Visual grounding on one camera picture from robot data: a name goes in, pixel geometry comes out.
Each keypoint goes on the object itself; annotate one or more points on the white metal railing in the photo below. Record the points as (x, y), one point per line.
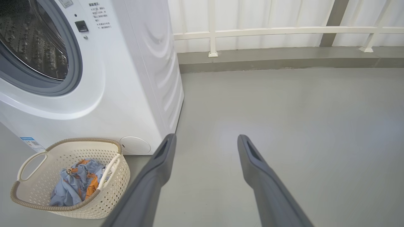
(284, 31)

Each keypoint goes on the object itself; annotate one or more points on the grey steel column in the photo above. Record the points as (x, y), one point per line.
(334, 22)

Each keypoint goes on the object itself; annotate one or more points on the round white filter cover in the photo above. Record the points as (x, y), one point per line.
(135, 145)

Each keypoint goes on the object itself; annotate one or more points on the white front-load washing machine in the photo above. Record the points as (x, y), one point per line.
(126, 78)

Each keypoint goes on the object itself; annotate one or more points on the grey instruction sticker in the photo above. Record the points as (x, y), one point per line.
(65, 3)

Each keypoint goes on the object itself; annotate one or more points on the blue energy label sticker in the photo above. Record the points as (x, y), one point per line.
(31, 144)

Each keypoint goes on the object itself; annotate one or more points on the blue garment with orange print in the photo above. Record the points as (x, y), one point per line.
(69, 189)

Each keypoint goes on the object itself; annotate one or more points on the cream perforated laundry basket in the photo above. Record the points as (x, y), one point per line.
(116, 189)

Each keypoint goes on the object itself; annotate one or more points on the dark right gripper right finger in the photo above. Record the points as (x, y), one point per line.
(268, 195)

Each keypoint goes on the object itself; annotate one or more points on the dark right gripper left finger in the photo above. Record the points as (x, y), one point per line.
(148, 192)

